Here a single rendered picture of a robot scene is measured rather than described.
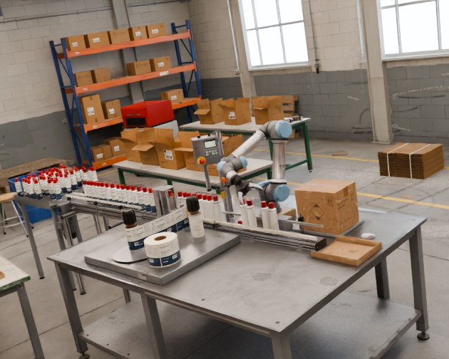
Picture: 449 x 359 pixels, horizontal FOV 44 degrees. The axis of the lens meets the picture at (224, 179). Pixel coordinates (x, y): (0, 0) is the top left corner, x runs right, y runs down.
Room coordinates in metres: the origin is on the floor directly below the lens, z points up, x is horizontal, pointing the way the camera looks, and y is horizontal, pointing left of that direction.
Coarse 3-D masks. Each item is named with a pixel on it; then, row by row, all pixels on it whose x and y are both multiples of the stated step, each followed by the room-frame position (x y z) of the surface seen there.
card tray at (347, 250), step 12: (336, 240) 3.13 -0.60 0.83; (348, 240) 3.08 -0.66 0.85; (360, 240) 3.02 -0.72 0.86; (372, 240) 2.96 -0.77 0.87; (312, 252) 2.95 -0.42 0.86; (324, 252) 2.99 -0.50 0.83; (336, 252) 2.96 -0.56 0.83; (348, 252) 2.93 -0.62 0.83; (360, 252) 2.91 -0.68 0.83; (372, 252) 2.85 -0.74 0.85; (360, 264) 2.76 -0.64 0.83
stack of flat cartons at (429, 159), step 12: (396, 144) 7.34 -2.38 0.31; (408, 144) 7.23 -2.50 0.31; (420, 144) 7.11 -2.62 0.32; (432, 144) 7.02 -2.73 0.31; (384, 156) 6.99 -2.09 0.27; (396, 156) 6.88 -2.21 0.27; (408, 156) 6.74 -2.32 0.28; (420, 156) 6.61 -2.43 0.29; (432, 156) 6.74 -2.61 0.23; (384, 168) 7.01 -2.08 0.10; (396, 168) 6.88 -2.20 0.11; (408, 168) 6.75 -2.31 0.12; (420, 168) 6.62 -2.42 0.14; (432, 168) 6.72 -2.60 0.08
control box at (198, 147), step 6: (192, 138) 3.81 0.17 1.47; (204, 138) 3.75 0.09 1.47; (210, 138) 3.75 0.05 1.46; (216, 138) 3.76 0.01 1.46; (192, 144) 3.77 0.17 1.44; (198, 144) 3.74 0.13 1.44; (216, 144) 3.76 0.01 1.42; (198, 150) 3.74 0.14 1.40; (204, 150) 3.74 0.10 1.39; (198, 156) 3.74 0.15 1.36; (204, 156) 3.74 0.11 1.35; (210, 156) 3.75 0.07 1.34; (216, 156) 3.76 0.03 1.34; (198, 162) 3.73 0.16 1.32; (210, 162) 3.75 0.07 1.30; (216, 162) 3.76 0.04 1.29
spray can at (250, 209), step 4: (248, 200) 3.43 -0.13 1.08; (248, 204) 3.42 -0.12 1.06; (248, 208) 3.41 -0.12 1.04; (252, 208) 3.41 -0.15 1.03; (248, 212) 3.42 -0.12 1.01; (252, 212) 3.41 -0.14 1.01; (248, 216) 3.42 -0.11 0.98; (252, 216) 3.41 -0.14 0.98; (252, 220) 3.41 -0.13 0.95; (256, 220) 3.43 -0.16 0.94; (252, 224) 3.41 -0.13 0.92; (256, 224) 3.42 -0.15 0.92
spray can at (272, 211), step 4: (272, 204) 3.29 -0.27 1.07; (272, 208) 3.29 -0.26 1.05; (272, 212) 3.28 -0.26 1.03; (276, 212) 3.29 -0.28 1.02; (272, 216) 3.28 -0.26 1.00; (276, 216) 3.28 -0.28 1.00; (272, 220) 3.28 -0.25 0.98; (276, 220) 3.28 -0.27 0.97; (272, 224) 3.28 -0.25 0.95; (276, 224) 3.28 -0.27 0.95; (272, 228) 3.28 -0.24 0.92; (276, 228) 3.28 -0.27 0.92
